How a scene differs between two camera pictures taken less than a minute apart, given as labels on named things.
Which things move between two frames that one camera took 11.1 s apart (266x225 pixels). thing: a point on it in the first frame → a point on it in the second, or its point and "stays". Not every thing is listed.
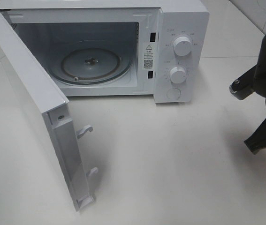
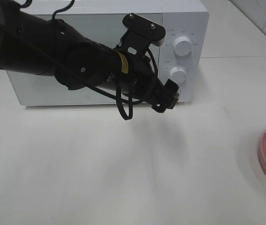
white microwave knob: [182, 46] stays
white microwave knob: [177, 75] stays
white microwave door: [51, 102] → [32, 89]
